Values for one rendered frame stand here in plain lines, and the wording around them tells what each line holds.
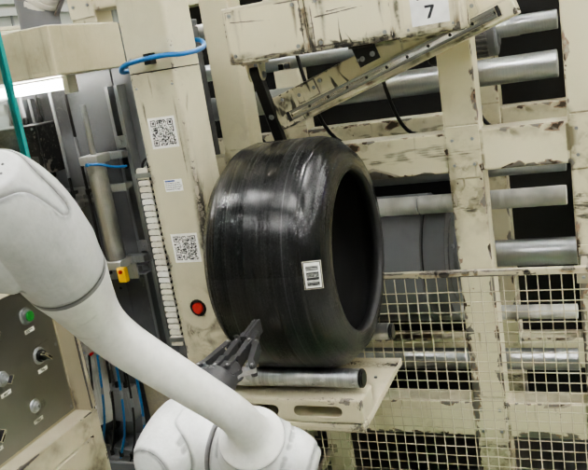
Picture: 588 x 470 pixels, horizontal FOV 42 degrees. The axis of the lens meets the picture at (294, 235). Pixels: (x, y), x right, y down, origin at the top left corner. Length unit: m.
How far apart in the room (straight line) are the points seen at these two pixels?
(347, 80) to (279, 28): 0.24
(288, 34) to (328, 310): 0.73
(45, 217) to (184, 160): 1.07
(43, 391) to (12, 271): 1.03
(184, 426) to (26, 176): 0.58
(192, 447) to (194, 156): 0.83
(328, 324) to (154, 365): 0.69
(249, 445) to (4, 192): 0.55
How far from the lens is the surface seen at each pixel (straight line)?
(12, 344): 1.77
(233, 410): 1.09
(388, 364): 2.08
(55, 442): 1.83
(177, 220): 1.90
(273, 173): 1.67
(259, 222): 1.62
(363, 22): 1.92
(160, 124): 1.87
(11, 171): 0.80
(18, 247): 0.81
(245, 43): 2.03
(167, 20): 1.84
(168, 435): 1.24
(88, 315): 0.92
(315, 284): 1.59
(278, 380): 1.84
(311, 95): 2.11
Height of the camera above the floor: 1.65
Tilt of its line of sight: 13 degrees down
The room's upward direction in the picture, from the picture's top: 9 degrees counter-clockwise
